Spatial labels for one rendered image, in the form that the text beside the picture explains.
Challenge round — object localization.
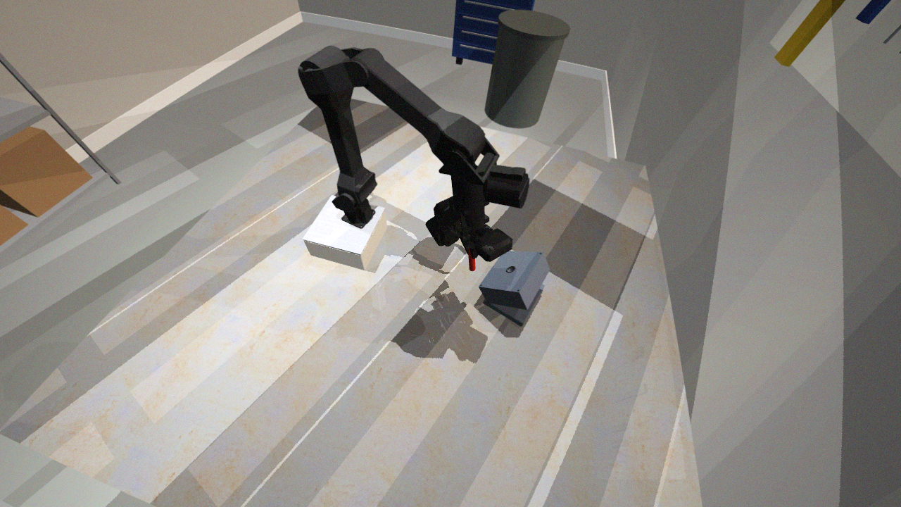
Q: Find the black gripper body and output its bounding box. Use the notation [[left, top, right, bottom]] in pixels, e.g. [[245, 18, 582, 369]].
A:
[[434, 196, 513, 262]]

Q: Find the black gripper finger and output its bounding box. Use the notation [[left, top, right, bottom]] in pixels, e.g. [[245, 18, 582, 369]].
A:
[[463, 238, 478, 259], [458, 234, 471, 254]]

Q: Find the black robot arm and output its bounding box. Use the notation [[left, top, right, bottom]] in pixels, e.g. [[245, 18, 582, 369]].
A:
[[298, 46, 529, 246]]

